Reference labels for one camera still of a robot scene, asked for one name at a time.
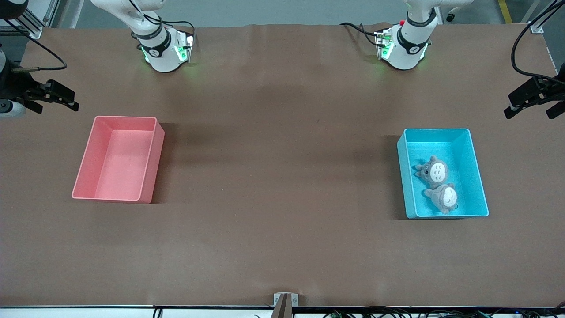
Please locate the pink plastic box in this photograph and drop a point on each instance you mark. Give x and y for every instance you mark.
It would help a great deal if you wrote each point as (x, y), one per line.
(119, 163)

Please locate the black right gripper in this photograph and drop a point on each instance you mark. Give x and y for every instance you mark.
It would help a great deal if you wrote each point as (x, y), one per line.
(13, 86)

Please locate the white table frame rail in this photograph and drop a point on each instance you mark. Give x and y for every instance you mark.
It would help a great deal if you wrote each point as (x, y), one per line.
(88, 312)

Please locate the metal table edge bracket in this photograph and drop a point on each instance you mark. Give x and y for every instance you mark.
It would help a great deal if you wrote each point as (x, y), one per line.
(295, 300)

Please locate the grey plush toy with keyring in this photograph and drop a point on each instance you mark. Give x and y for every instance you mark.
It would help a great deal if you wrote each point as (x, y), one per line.
(446, 198)

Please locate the aluminium frame profile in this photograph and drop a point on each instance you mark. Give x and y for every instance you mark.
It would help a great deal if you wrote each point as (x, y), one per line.
(535, 30)
(37, 32)

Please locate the brown camera post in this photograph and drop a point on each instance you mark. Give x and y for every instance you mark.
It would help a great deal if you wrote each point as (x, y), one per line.
(282, 309)

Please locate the brown table cover sheet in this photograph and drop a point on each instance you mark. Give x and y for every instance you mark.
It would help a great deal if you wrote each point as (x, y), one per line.
(282, 221)

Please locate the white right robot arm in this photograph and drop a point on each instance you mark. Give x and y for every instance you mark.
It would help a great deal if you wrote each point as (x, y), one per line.
(161, 53)

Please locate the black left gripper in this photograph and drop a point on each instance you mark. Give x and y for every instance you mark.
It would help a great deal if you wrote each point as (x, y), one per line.
(557, 86)

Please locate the black caster wheel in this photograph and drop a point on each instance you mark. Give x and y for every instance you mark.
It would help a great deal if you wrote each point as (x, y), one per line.
(450, 17)

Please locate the silver base connector plate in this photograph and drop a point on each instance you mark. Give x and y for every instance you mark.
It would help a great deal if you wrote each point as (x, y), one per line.
(380, 42)
(187, 44)

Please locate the blue plastic box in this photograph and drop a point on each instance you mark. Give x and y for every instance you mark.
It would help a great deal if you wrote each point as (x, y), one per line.
(468, 168)

